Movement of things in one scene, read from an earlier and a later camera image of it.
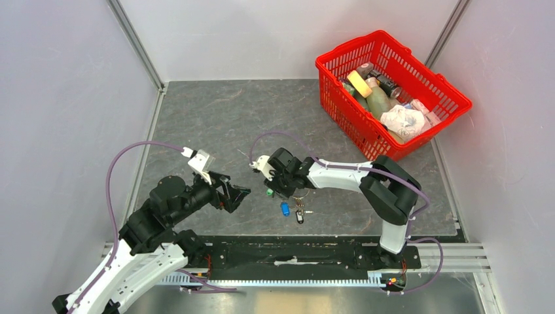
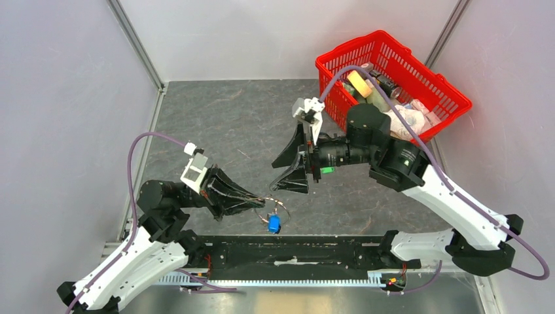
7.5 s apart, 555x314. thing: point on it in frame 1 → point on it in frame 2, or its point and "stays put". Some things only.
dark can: [390, 88] stays put
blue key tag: [285, 209] → [274, 224]
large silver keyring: [299, 203] → [281, 203]
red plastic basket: [384, 99] stays put
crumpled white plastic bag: [404, 122] stays put
